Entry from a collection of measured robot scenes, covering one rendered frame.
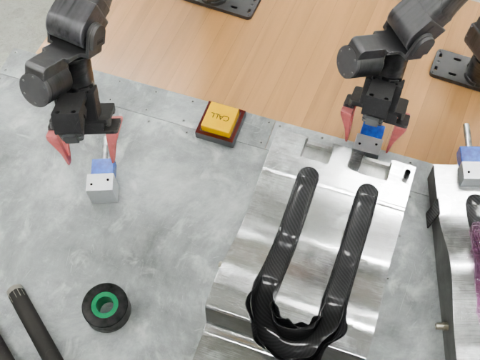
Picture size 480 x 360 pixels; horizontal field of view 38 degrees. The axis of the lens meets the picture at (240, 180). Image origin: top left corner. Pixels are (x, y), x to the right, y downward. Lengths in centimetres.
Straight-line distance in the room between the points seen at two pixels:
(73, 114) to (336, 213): 47
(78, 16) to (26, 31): 163
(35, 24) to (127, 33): 120
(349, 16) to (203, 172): 49
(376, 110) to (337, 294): 31
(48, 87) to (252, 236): 41
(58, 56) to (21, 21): 166
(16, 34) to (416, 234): 184
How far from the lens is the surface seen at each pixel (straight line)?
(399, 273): 127
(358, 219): 121
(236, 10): 156
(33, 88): 110
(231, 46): 151
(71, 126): 110
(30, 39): 270
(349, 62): 119
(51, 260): 132
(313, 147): 129
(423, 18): 118
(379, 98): 117
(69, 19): 111
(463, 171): 129
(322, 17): 156
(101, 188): 129
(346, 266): 118
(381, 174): 128
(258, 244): 117
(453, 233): 125
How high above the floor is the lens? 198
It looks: 62 degrees down
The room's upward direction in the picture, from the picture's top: 4 degrees counter-clockwise
